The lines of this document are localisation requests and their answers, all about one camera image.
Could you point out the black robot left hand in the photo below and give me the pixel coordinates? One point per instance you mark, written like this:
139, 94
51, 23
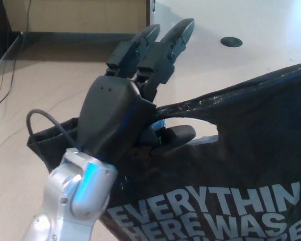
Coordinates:
102, 113

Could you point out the black printed plastic bag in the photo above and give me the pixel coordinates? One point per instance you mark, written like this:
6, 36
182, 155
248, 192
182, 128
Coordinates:
240, 155

